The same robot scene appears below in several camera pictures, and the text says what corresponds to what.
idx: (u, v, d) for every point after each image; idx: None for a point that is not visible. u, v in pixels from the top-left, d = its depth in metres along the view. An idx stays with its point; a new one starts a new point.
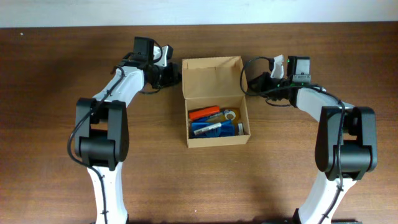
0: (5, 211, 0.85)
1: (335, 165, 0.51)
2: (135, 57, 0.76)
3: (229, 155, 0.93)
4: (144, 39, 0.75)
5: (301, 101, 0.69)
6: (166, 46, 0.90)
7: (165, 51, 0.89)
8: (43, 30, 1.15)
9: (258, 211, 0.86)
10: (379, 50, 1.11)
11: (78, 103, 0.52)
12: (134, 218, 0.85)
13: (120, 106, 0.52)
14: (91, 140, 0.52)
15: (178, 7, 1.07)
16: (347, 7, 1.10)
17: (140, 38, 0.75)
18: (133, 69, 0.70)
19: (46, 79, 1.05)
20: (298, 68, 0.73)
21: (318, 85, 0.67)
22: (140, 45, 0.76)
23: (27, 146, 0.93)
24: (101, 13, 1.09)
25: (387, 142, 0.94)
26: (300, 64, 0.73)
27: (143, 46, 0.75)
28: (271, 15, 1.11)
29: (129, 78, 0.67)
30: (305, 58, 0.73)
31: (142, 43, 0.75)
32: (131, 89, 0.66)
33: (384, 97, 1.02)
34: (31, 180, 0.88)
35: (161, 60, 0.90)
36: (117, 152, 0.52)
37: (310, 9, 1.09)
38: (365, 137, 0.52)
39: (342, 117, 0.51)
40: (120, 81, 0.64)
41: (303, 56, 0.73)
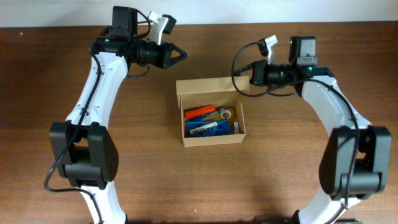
0: (4, 211, 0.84)
1: (340, 190, 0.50)
2: (115, 32, 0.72)
3: (228, 155, 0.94)
4: (124, 10, 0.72)
5: (307, 92, 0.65)
6: (166, 20, 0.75)
7: (162, 25, 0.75)
8: (41, 30, 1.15)
9: (258, 211, 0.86)
10: (379, 50, 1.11)
11: (52, 131, 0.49)
12: (134, 218, 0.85)
13: (102, 132, 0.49)
14: (78, 163, 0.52)
15: (178, 7, 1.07)
16: (346, 7, 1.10)
17: (120, 9, 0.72)
18: (112, 60, 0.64)
19: (46, 79, 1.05)
20: (303, 51, 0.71)
21: (326, 73, 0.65)
22: (120, 17, 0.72)
23: (27, 145, 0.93)
24: (101, 12, 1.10)
25: None
26: (304, 45, 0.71)
27: (124, 17, 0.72)
28: (270, 14, 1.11)
29: (107, 74, 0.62)
30: (309, 38, 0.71)
31: (122, 14, 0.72)
32: (111, 87, 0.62)
33: (383, 96, 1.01)
34: (30, 180, 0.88)
35: (155, 37, 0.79)
36: (104, 175, 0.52)
37: (308, 9, 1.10)
38: (377, 162, 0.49)
39: (354, 144, 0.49)
40: (97, 83, 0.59)
41: (306, 37, 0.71)
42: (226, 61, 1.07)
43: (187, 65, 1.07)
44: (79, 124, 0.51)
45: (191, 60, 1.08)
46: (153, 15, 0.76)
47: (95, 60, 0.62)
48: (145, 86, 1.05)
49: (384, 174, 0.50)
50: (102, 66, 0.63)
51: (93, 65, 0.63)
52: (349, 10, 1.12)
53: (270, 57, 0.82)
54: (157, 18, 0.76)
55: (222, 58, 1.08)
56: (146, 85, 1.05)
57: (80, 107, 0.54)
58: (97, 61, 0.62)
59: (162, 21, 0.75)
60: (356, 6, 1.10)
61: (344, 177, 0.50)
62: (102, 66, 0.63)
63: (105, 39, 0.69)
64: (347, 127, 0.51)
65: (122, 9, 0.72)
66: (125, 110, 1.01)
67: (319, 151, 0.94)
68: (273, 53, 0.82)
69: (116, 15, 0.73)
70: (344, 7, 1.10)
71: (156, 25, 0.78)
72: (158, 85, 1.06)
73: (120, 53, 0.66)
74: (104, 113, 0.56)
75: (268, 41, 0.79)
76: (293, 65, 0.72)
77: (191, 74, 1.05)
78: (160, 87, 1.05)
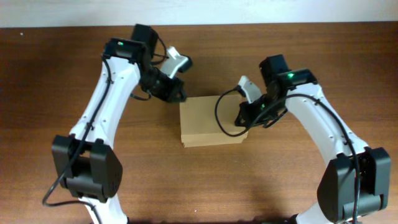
0: (4, 211, 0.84)
1: (344, 218, 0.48)
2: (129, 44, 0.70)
3: (228, 155, 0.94)
4: (145, 28, 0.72)
5: (292, 107, 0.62)
6: (186, 58, 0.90)
7: (180, 61, 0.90)
8: (42, 30, 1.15)
9: (258, 211, 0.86)
10: (380, 50, 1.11)
11: (56, 145, 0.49)
12: (133, 218, 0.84)
13: (104, 152, 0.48)
14: (78, 178, 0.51)
15: (178, 7, 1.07)
16: (345, 7, 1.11)
17: (141, 27, 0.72)
18: (124, 66, 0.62)
19: (46, 79, 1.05)
20: (275, 67, 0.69)
21: (311, 80, 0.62)
22: (139, 33, 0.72)
23: (27, 145, 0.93)
24: (101, 13, 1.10)
25: (387, 142, 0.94)
26: (274, 62, 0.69)
27: (144, 34, 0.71)
28: (270, 14, 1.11)
29: (117, 84, 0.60)
30: (278, 56, 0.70)
31: (142, 32, 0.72)
32: (120, 98, 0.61)
33: (384, 97, 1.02)
34: (30, 180, 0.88)
35: (168, 69, 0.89)
36: (105, 192, 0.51)
37: (308, 9, 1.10)
38: (379, 186, 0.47)
39: (356, 175, 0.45)
40: (106, 94, 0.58)
41: (273, 56, 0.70)
42: (226, 61, 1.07)
43: None
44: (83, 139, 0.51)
45: (191, 60, 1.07)
46: (174, 50, 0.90)
47: (106, 66, 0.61)
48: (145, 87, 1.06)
49: (385, 195, 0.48)
50: (112, 73, 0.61)
51: (104, 71, 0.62)
52: (349, 11, 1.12)
53: (249, 92, 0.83)
54: (176, 55, 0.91)
55: (222, 58, 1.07)
56: None
57: (85, 121, 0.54)
58: (108, 69, 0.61)
59: (181, 58, 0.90)
60: (355, 7, 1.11)
61: (346, 203, 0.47)
62: (112, 73, 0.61)
63: (119, 42, 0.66)
64: (345, 156, 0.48)
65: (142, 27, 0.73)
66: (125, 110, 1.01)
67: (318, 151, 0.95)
68: (255, 89, 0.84)
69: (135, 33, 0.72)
70: (344, 7, 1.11)
71: (173, 59, 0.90)
72: None
73: (134, 60, 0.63)
74: (110, 127, 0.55)
75: (241, 83, 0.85)
76: (273, 78, 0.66)
77: (191, 74, 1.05)
78: None
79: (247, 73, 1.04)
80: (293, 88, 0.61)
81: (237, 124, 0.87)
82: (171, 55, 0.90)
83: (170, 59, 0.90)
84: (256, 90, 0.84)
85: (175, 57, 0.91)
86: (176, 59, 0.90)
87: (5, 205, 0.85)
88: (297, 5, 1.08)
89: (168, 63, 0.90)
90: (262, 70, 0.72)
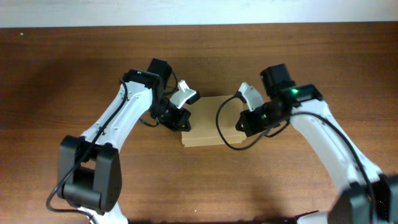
0: (7, 211, 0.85)
1: None
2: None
3: (228, 155, 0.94)
4: (161, 61, 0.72)
5: (298, 124, 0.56)
6: (194, 92, 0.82)
7: (188, 96, 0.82)
8: (40, 30, 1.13)
9: (258, 211, 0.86)
10: (381, 51, 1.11)
11: (64, 144, 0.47)
12: (134, 218, 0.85)
13: (112, 157, 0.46)
14: (78, 184, 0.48)
15: (176, 6, 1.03)
16: (353, 7, 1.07)
17: (158, 62, 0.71)
18: (141, 89, 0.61)
19: (46, 79, 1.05)
20: (277, 78, 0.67)
21: (317, 96, 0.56)
22: (155, 66, 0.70)
23: (27, 145, 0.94)
24: (101, 13, 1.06)
25: (382, 141, 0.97)
26: (275, 72, 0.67)
27: (160, 66, 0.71)
28: (274, 14, 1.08)
29: (132, 102, 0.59)
30: (279, 65, 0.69)
31: (158, 66, 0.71)
32: (133, 116, 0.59)
33: (382, 99, 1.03)
34: (30, 181, 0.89)
35: (175, 101, 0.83)
36: (104, 204, 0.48)
37: (310, 10, 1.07)
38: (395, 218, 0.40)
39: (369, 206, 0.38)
40: (119, 108, 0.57)
41: (275, 66, 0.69)
42: (226, 61, 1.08)
43: (187, 65, 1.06)
44: (93, 141, 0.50)
45: (191, 60, 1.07)
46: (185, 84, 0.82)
47: (124, 86, 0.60)
48: None
49: None
50: (129, 94, 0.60)
51: (121, 91, 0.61)
52: (355, 11, 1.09)
53: (250, 99, 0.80)
54: (185, 88, 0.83)
55: (222, 59, 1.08)
56: None
57: (97, 126, 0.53)
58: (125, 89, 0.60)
59: (191, 93, 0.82)
60: (363, 7, 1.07)
61: None
62: (129, 94, 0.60)
63: (137, 71, 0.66)
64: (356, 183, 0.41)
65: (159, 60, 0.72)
66: None
67: None
68: (255, 96, 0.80)
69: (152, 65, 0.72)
70: (351, 9, 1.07)
71: (183, 91, 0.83)
72: None
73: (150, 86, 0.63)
74: (120, 137, 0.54)
75: (241, 90, 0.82)
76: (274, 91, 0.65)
77: (191, 74, 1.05)
78: None
79: (247, 74, 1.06)
80: (298, 104, 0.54)
81: (238, 129, 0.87)
82: (181, 88, 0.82)
83: (181, 91, 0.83)
84: (257, 97, 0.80)
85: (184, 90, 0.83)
86: (186, 93, 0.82)
87: (7, 206, 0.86)
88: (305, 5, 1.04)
89: (178, 95, 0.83)
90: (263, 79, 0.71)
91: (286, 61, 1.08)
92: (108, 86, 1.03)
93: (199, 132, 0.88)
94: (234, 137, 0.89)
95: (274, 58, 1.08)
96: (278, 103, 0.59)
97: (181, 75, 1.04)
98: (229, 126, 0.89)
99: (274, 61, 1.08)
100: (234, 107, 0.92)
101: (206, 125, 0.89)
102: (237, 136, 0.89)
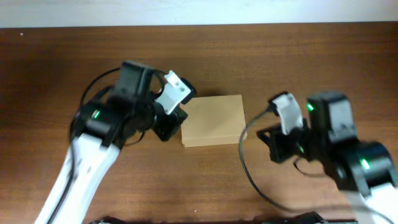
0: (13, 211, 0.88)
1: None
2: (114, 94, 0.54)
3: (229, 155, 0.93)
4: (134, 69, 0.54)
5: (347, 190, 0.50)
6: (189, 90, 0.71)
7: (183, 92, 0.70)
8: (40, 30, 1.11)
9: (257, 211, 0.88)
10: (381, 51, 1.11)
11: None
12: (134, 218, 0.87)
13: None
14: None
15: (177, 7, 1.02)
16: (356, 7, 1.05)
17: (130, 69, 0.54)
18: (95, 152, 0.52)
19: (45, 80, 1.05)
20: (335, 120, 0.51)
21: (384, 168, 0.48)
22: (127, 78, 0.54)
23: (27, 146, 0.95)
24: (101, 14, 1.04)
25: (378, 141, 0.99)
26: (335, 112, 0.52)
27: (131, 79, 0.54)
28: (275, 14, 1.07)
29: (79, 183, 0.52)
30: (340, 102, 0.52)
31: (130, 76, 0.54)
32: (85, 192, 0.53)
33: (380, 100, 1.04)
34: (32, 182, 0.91)
35: (168, 103, 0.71)
36: None
37: (311, 10, 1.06)
38: None
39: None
40: (64, 194, 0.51)
41: (337, 99, 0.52)
42: (226, 61, 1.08)
43: (187, 65, 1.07)
44: None
45: (191, 60, 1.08)
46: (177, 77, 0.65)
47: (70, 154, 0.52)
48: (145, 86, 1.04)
49: None
50: (76, 169, 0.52)
51: (69, 158, 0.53)
52: (359, 10, 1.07)
53: (285, 117, 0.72)
54: None
55: (222, 58, 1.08)
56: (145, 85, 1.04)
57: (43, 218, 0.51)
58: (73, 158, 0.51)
59: (185, 89, 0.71)
60: (367, 7, 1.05)
61: None
62: (76, 169, 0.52)
63: (94, 112, 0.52)
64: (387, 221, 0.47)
65: (130, 65, 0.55)
66: None
67: None
68: (293, 113, 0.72)
69: (122, 75, 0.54)
70: (356, 8, 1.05)
71: (174, 88, 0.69)
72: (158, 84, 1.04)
73: (109, 142, 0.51)
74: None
75: (277, 104, 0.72)
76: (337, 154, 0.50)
77: (191, 74, 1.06)
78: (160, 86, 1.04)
79: (247, 74, 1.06)
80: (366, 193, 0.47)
81: None
82: (171, 81, 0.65)
83: (170, 88, 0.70)
84: (292, 114, 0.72)
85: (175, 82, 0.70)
86: (180, 89, 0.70)
87: (13, 206, 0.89)
88: (308, 5, 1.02)
89: (168, 94, 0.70)
90: (313, 111, 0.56)
91: (285, 61, 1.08)
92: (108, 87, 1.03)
93: (199, 133, 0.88)
94: (234, 135, 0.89)
95: (273, 58, 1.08)
96: (338, 171, 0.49)
97: (182, 76, 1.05)
98: (229, 124, 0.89)
99: (273, 61, 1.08)
100: (234, 105, 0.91)
101: (206, 125, 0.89)
102: (237, 135, 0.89)
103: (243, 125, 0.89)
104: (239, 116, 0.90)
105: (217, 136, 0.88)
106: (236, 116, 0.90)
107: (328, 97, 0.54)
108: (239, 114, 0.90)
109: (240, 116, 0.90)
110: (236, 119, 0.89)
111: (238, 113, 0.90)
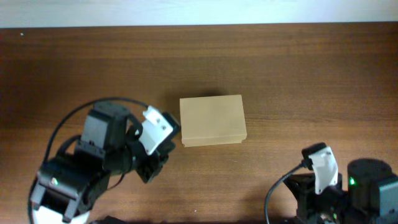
0: (13, 211, 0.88)
1: None
2: (82, 146, 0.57)
3: (229, 155, 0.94)
4: (97, 122, 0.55)
5: None
6: (170, 127, 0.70)
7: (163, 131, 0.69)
8: (40, 30, 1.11)
9: (257, 211, 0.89)
10: (381, 51, 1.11)
11: None
12: (134, 218, 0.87)
13: None
14: None
15: (177, 7, 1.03)
16: (354, 7, 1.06)
17: (97, 119, 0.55)
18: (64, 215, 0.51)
19: (44, 80, 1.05)
20: (384, 202, 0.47)
21: None
22: (94, 129, 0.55)
23: (27, 146, 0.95)
24: (101, 13, 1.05)
25: (379, 142, 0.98)
26: (384, 193, 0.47)
27: (95, 132, 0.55)
28: (275, 14, 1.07)
29: None
30: (391, 182, 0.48)
31: (97, 126, 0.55)
32: None
33: (380, 101, 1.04)
34: (31, 181, 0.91)
35: (150, 142, 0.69)
36: None
37: (311, 10, 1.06)
38: None
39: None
40: None
41: (388, 180, 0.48)
42: (226, 61, 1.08)
43: (187, 66, 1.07)
44: None
45: (191, 60, 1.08)
46: (157, 112, 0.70)
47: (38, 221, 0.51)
48: (145, 86, 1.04)
49: None
50: None
51: None
52: (357, 10, 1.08)
53: (320, 173, 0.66)
54: (158, 119, 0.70)
55: (222, 58, 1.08)
56: (145, 84, 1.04)
57: None
58: None
59: (166, 127, 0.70)
60: (364, 7, 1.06)
61: None
62: None
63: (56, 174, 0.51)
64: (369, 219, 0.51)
65: (93, 118, 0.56)
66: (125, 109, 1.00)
67: None
68: (327, 170, 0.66)
69: (86, 129, 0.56)
70: (353, 8, 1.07)
71: (155, 126, 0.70)
72: (158, 84, 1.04)
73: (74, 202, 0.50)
74: None
75: (311, 159, 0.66)
76: None
77: (191, 74, 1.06)
78: (160, 86, 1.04)
79: (247, 73, 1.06)
80: None
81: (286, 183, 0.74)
82: (150, 118, 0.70)
83: (150, 127, 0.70)
84: (326, 173, 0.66)
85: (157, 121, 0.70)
86: (161, 127, 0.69)
87: (13, 206, 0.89)
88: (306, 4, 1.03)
89: (150, 134, 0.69)
90: (354, 186, 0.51)
91: (286, 61, 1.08)
92: (109, 87, 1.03)
93: (199, 132, 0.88)
94: (234, 136, 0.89)
95: (273, 58, 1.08)
96: None
97: (182, 76, 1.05)
98: (229, 124, 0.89)
99: (273, 61, 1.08)
100: (234, 105, 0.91)
101: (206, 124, 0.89)
102: (237, 136, 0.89)
103: (243, 125, 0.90)
104: (238, 116, 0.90)
105: (217, 136, 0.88)
106: (236, 117, 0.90)
107: (378, 175, 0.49)
108: (239, 115, 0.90)
109: (240, 116, 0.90)
110: (236, 119, 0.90)
111: (237, 114, 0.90)
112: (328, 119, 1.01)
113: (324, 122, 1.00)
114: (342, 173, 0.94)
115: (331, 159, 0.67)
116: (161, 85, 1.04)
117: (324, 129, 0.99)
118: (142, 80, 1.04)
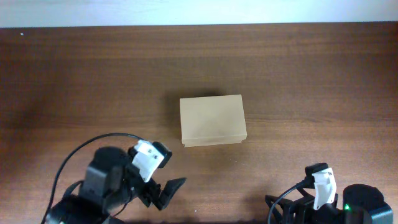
0: (13, 211, 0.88)
1: None
2: (83, 192, 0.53)
3: (229, 155, 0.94)
4: (96, 175, 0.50)
5: None
6: (163, 157, 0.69)
7: (155, 162, 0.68)
8: (39, 30, 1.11)
9: (257, 211, 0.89)
10: (381, 51, 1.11)
11: None
12: (134, 218, 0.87)
13: None
14: None
15: (177, 7, 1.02)
16: (357, 7, 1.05)
17: (96, 170, 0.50)
18: None
19: (45, 79, 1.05)
20: None
21: None
22: (93, 180, 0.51)
23: (27, 146, 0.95)
24: (101, 13, 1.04)
25: (379, 142, 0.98)
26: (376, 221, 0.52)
27: (95, 183, 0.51)
28: (276, 14, 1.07)
29: None
30: (383, 211, 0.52)
31: (96, 179, 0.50)
32: None
33: (380, 101, 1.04)
34: (31, 181, 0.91)
35: (143, 171, 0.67)
36: None
37: (312, 10, 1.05)
38: None
39: None
40: None
41: (380, 209, 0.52)
42: (226, 61, 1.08)
43: (187, 66, 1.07)
44: None
45: (191, 61, 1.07)
46: (148, 144, 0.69)
47: None
48: (145, 86, 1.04)
49: None
50: None
51: None
52: (359, 11, 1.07)
53: (319, 193, 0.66)
54: (148, 150, 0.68)
55: (222, 58, 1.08)
56: (145, 84, 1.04)
57: None
58: None
59: (158, 156, 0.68)
60: (367, 7, 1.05)
61: None
62: None
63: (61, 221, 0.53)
64: None
65: (92, 170, 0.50)
66: (125, 109, 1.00)
67: (318, 151, 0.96)
68: (326, 193, 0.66)
69: (86, 178, 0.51)
70: (356, 8, 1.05)
71: (147, 157, 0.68)
72: (158, 84, 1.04)
73: None
74: None
75: (315, 178, 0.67)
76: None
77: (191, 74, 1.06)
78: (160, 86, 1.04)
79: (247, 73, 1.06)
80: None
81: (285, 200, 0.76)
82: (142, 151, 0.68)
83: (142, 157, 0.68)
84: (324, 195, 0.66)
85: (148, 152, 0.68)
86: (153, 157, 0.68)
87: (13, 206, 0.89)
88: (308, 4, 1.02)
89: (142, 165, 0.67)
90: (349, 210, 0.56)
91: (285, 61, 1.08)
92: (109, 87, 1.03)
93: (199, 132, 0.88)
94: (234, 136, 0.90)
95: (273, 58, 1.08)
96: None
97: (182, 76, 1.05)
98: (229, 124, 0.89)
99: (273, 61, 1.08)
100: (234, 105, 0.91)
101: (206, 124, 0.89)
102: (236, 136, 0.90)
103: (244, 125, 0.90)
104: (238, 116, 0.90)
105: (216, 137, 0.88)
106: (236, 116, 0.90)
107: (371, 205, 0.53)
108: (239, 115, 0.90)
109: (240, 116, 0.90)
110: (236, 118, 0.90)
111: (237, 113, 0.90)
112: (328, 119, 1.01)
113: (325, 122, 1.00)
114: (342, 173, 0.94)
115: (333, 182, 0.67)
116: (161, 85, 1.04)
117: (324, 129, 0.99)
118: (142, 80, 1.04)
